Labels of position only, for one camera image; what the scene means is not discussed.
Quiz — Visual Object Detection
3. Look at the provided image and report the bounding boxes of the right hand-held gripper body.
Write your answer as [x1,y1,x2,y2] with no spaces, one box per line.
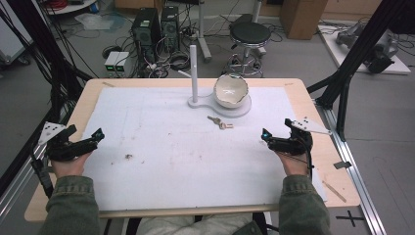
[267,117,333,157]

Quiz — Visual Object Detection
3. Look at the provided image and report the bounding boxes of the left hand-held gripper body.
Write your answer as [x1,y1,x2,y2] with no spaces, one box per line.
[37,121,99,162]

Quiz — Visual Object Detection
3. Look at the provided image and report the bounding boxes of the person's left hand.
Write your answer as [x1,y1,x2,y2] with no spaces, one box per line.
[50,151,94,179]

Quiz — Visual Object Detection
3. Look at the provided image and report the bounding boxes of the person's right hand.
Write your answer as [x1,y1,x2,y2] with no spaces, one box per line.
[277,150,310,177]

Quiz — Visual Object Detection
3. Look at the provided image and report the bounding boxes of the bunch of keys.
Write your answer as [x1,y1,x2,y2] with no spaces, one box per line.
[207,115,235,130]

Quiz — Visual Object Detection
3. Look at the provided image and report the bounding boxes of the cream ceramic bowl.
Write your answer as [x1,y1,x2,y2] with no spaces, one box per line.
[212,73,250,110]

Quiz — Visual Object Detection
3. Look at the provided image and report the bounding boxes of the wooden stick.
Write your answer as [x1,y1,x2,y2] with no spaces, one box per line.
[322,180,347,204]

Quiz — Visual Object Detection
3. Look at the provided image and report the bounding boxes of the white power supply box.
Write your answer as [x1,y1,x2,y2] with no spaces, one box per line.
[104,51,121,76]
[115,51,131,78]

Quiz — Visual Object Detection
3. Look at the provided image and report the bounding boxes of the white table mat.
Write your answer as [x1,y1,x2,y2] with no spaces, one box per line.
[80,85,328,212]

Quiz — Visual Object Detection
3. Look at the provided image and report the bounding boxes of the black round stool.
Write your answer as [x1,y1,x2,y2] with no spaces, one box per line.
[223,13,272,78]

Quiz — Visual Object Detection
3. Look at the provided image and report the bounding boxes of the black computer tower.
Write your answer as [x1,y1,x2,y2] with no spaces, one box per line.
[131,7,162,68]
[160,5,181,53]

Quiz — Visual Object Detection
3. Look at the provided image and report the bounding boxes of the person's lap light trousers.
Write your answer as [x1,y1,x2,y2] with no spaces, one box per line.
[135,212,265,235]

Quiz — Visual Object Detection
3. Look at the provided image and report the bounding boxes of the white platform with equipment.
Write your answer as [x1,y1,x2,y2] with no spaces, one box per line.
[317,23,412,76]

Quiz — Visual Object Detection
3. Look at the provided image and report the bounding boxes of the cardboard box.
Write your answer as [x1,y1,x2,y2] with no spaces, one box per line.
[279,0,329,41]

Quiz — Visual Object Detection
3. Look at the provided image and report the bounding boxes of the white stand with post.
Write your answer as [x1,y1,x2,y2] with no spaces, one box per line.
[187,44,253,118]

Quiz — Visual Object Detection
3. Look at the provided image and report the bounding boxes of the black metal frame stand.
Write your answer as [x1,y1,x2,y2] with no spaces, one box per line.
[0,0,94,199]
[306,0,415,142]

